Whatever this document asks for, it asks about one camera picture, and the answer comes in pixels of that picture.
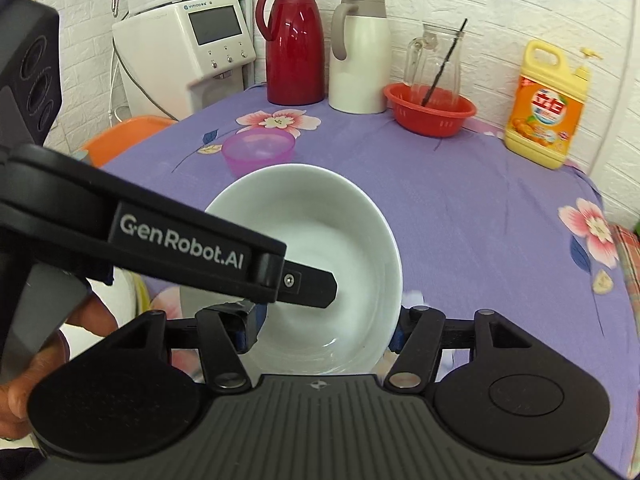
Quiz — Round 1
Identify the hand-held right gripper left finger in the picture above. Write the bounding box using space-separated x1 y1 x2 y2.
102 302 268 393

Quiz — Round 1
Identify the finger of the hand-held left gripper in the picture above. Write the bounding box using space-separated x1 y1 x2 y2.
277 259 339 309

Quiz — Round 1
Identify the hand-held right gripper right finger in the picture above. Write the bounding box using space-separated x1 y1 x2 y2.
382 304 536 392

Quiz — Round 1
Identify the yellow plastic plate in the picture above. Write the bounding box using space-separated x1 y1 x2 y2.
131 274 151 313

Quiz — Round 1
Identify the person's left hand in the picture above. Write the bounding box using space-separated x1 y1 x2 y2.
0 290 121 443

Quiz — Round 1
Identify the white floral plate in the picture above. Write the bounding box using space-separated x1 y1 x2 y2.
112 267 137 312

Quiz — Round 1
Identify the orange plastic basin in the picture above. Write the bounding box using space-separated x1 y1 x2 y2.
80 116 177 168

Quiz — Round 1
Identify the purple plastic bowl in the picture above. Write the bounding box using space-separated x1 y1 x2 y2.
221 127 296 177

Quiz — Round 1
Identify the purple floral tablecloth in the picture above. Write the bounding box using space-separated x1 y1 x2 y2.
97 85 640 461

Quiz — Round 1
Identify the white water purifier with screen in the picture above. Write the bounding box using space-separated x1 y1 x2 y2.
112 0 257 122

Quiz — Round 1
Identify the red plastic basket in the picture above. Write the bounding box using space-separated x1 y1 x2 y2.
383 83 477 138

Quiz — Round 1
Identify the white thermos jug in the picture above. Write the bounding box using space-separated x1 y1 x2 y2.
328 0 392 114

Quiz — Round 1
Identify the red thermos jug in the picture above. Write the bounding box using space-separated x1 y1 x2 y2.
255 0 326 106

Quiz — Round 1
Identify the checked cloth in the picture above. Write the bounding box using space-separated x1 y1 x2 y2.
612 224 640 321

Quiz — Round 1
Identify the clear glass pitcher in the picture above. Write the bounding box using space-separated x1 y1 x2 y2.
404 23 466 100

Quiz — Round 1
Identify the yellow detergent bottle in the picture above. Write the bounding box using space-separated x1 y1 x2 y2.
504 40 603 170

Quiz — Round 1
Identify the black stirring stick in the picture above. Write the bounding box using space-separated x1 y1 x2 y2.
421 18 469 107

